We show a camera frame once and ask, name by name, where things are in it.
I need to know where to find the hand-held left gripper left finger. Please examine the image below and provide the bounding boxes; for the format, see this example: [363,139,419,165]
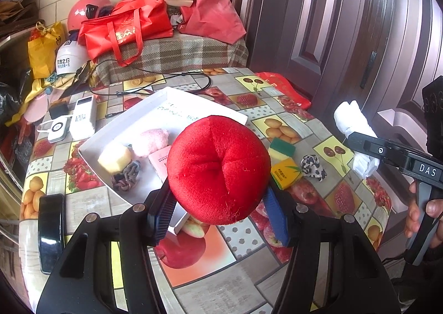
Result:
[36,179,175,314]

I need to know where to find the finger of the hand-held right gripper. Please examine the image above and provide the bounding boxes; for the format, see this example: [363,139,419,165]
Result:
[398,151,443,186]
[347,131,404,166]

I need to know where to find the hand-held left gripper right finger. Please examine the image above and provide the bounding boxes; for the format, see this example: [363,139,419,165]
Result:
[265,187,400,314]

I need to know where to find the white towel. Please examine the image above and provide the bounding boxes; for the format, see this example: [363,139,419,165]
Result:
[333,100,381,178]

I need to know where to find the red plush apple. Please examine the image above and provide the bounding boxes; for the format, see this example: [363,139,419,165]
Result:
[167,115,271,225]

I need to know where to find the white cardboard box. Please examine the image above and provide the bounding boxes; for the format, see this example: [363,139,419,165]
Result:
[78,86,249,236]

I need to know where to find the person's right hand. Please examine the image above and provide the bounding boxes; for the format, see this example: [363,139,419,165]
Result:
[404,182,443,249]

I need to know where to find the pink tissue packet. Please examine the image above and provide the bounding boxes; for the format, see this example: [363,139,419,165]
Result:
[149,145,174,183]

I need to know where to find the yellow tissue packet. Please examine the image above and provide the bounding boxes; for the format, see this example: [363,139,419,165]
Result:
[270,157,304,190]

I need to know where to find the black and white scrunchie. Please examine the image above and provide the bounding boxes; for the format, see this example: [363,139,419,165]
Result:
[299,154,328,182]

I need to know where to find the pink fluffy cloth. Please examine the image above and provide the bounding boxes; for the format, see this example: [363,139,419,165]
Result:
[132,128,171,157]

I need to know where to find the pale yellow foam sponge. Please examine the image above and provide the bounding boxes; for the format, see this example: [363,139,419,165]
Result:
[97,143,133,175]

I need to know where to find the green and yellow scouring sponge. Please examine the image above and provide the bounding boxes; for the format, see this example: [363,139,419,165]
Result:
[268,137,297,159]

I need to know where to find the red plastic gift bag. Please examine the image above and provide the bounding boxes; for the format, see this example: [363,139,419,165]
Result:
[255,72,312,111]

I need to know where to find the black smartphone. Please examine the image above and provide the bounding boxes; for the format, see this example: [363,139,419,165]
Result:
[37,193,66,275]

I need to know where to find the large white power bank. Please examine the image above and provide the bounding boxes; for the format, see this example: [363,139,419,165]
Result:
[68,97,98,139]

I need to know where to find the small white power bank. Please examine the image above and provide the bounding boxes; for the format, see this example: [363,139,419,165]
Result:
[36,118,72,144]

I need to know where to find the brown panelled door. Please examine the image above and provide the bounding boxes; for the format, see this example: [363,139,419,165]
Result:
[235,0,443,242]

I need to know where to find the black charger block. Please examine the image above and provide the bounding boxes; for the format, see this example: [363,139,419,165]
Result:
[48,99,72,120]

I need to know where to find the plaid cloth cover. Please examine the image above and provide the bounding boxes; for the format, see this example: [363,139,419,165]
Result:
[93,32,250,84]

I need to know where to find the pink plastic item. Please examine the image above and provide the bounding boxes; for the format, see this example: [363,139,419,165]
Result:
[24,92,50,124]

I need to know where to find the white helmet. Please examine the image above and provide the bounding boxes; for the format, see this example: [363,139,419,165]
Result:
[55,32,91,76]

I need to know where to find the red fabric tote bag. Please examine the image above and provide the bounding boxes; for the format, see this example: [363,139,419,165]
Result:
[78,0,174,67]

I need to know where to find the black plastic bag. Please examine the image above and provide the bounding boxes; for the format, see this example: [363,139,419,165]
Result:
[0,68,33,127]

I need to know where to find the yellow shopping bag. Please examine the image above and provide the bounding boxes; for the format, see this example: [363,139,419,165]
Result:
[28,21,66,80]

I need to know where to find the red cloth bag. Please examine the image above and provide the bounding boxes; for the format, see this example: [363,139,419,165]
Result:
[180,0,247,45]

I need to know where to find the pink helmet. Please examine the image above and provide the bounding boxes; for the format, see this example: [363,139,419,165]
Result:
[67,0,127,32]

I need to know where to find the grey knitted chain toy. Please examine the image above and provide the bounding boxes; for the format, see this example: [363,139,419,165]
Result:
[111,160,142,193]

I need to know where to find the black cable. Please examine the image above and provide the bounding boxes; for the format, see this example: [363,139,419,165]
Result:
[88,59,212,119]

